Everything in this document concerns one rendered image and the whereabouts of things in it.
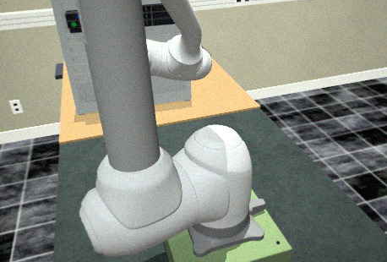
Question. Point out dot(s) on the orange flat board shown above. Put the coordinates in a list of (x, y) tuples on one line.
[(215, 95)]

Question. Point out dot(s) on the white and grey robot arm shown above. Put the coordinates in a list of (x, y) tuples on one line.
[(140, 199)]

